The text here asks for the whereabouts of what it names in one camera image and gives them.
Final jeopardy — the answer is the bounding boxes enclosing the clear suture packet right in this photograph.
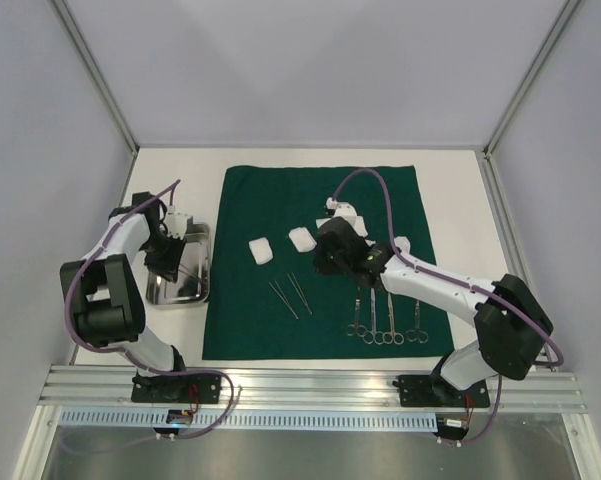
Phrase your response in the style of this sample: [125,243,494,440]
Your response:
[393,236,411,256]

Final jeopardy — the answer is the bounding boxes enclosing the aluminium frame post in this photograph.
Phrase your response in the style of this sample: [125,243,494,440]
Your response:
[482,0,584,158]
[48,0,139,157]

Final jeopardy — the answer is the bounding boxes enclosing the stainless steel instrument tray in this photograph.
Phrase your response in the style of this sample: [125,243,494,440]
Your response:
[145,222,211,308]

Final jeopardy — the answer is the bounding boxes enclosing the left aluminium frame post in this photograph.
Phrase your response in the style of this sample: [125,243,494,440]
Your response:
[48,0,139,157]

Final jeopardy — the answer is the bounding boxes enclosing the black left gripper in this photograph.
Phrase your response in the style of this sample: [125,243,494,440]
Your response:
[141,231,187,283]

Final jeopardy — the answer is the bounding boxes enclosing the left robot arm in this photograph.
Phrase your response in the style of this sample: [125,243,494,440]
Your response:
[60,192,191,401]

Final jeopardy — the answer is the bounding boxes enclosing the dark green surgical drape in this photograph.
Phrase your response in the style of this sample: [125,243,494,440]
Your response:
[203,166,453,360]

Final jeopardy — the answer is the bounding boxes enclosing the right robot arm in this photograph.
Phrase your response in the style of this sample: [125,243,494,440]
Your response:
[314,217,553,405]

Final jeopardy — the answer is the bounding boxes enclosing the white gauze pad far left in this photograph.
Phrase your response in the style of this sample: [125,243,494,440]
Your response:
[248,237,274,265]

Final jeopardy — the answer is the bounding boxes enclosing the aluminium front rail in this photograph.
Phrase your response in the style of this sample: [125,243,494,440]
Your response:
[38,365,587,414]

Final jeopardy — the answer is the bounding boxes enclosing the steel scissors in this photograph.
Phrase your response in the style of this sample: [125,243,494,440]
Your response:
[383,294,405,345]
[363,289,384,346]
[405,300,429,344]

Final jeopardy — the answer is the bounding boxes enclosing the slotted white cable duct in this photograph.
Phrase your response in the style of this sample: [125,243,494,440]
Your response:
[58,407,437,433]

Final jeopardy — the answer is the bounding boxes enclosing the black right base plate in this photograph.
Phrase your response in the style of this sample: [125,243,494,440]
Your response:
[392,374,491,408]

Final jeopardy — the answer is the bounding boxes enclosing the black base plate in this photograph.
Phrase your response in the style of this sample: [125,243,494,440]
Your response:
[131,373,221,405]
[392,374,491,408]

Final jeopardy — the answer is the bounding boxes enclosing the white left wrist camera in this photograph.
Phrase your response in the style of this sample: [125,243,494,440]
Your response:
[163,212,193,240]

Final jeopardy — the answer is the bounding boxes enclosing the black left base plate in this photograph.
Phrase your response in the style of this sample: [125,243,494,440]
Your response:
[131,373,221,405]

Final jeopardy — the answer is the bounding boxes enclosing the white gauze pad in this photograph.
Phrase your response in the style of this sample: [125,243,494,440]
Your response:
[288,227,317,253]
[353,216,368,238]
[248,237,274,265]
[315,218,331,229]

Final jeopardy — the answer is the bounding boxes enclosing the steel tweezers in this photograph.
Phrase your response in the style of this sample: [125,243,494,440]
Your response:
[286,272,313,315]
[269,280,299,320]
[178,268,204,283]
[191,261,206,296]

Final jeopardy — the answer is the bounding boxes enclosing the right aluminium frame post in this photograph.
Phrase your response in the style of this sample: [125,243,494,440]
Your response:
[482,0,584,158]

